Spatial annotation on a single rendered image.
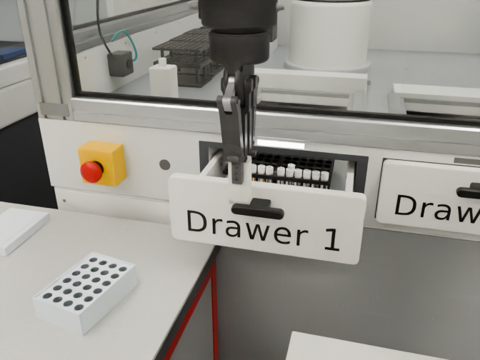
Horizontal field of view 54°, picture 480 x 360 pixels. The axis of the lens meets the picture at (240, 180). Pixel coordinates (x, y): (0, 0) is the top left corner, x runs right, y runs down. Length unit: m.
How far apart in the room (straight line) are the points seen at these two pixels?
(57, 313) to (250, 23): 0.46
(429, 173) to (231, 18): 0.41
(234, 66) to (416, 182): 0.37
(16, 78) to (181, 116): 0.72
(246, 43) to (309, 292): 0.54
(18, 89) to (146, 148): 0.66
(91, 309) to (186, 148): 0.33
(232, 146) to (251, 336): 0.56
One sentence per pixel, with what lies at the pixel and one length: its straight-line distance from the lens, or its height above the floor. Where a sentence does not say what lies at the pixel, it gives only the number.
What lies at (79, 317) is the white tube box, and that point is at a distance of 0.68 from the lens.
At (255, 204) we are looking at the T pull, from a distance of 0.66.
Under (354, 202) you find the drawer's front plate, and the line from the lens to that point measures 0.66.
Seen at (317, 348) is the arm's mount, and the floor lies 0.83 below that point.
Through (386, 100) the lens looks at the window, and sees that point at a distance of 0.79.
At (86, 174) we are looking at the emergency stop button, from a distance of 0.88.
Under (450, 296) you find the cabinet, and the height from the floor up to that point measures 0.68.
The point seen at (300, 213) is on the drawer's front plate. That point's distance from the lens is 0.68.
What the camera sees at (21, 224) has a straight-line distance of 0.96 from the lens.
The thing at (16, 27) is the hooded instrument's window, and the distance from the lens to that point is 1.51.
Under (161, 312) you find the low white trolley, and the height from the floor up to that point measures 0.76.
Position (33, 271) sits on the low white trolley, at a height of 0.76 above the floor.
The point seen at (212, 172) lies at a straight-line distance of 0.82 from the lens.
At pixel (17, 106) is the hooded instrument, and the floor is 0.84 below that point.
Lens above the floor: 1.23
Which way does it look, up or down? 26 degrees down
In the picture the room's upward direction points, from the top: straight up
